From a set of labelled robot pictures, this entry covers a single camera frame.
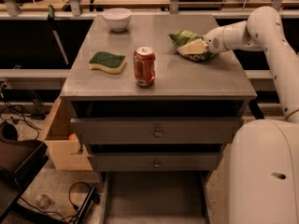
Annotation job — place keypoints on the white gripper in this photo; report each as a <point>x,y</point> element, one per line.
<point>213,42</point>

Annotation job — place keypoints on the green jalapeno chip bag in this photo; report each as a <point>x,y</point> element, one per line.
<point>180,38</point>

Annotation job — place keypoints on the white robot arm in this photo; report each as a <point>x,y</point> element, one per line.
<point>264,159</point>

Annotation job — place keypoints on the grey metal drawer cabinet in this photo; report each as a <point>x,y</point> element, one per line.
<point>182,89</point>

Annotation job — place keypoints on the grey top drawer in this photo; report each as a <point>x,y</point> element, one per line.
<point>137,131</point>

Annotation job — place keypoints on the grey middle drawer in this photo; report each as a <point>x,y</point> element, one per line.
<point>149,161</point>

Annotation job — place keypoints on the grey open bottom drawer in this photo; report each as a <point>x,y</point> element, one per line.
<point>155,198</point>

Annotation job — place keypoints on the red soda can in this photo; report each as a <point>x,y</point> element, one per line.
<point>144,65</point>

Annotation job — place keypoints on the green yellow sponge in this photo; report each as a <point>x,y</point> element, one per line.
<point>107,62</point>

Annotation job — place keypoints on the white ceramic bowl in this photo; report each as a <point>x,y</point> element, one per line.
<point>117,19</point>

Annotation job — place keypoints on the orange ball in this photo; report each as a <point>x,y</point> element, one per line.
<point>72,137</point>

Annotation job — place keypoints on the wooden box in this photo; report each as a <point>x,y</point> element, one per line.
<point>66,155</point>

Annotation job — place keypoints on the black power strip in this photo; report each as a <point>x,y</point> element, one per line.
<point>92,197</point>

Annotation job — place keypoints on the black tray cart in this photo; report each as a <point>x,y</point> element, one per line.
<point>20,162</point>

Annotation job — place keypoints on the green handled tool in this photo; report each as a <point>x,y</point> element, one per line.
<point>51,20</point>

